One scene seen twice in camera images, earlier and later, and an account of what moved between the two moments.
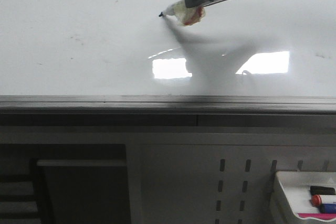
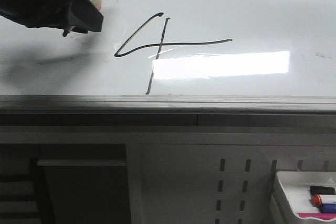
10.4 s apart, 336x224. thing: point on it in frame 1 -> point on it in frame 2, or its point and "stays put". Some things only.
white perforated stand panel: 216,175 stays put
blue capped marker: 328,208 stays put
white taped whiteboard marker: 184,15 -> 96,0
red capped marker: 316,200 stays put
